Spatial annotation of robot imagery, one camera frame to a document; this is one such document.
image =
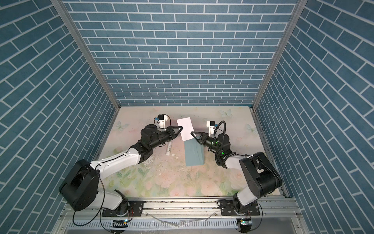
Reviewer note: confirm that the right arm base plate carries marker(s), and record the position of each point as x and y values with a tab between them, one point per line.
233	207

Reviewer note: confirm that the white glue stick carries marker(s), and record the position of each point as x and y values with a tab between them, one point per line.
169	147

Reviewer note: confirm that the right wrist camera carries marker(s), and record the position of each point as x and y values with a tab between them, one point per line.
211	127

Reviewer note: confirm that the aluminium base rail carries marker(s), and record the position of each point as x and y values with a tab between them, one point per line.
201	207

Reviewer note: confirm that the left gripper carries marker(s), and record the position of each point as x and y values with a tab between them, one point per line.
170	132

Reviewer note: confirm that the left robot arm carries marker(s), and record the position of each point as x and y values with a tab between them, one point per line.
83	186

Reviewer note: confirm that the teal envelope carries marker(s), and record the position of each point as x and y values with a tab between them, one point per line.
194	153

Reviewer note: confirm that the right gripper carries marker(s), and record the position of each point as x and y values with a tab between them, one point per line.
204	139

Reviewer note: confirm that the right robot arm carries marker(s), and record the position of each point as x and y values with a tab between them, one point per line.
260	175

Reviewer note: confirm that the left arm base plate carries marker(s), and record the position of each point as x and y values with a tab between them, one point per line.
126	209

